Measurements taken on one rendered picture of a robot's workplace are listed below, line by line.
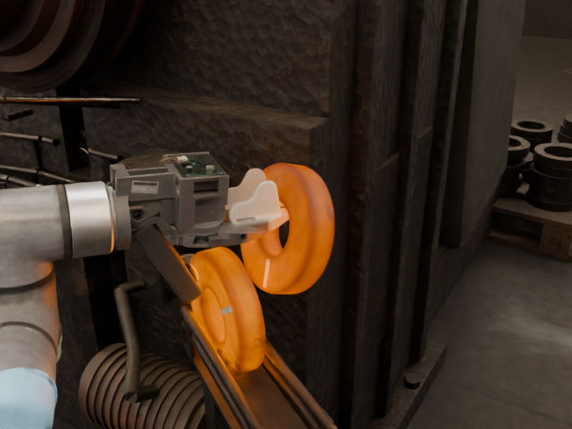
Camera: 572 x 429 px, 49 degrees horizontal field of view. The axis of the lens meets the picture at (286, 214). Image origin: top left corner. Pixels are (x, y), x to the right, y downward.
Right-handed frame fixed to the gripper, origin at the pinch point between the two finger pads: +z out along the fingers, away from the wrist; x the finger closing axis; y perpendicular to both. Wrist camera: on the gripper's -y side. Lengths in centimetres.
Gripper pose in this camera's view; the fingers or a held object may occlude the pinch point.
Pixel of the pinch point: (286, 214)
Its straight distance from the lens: 73.7
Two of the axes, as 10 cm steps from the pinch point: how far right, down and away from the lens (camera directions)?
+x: -4.0, -4.3, 8.1
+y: 0.9, -8.9, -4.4
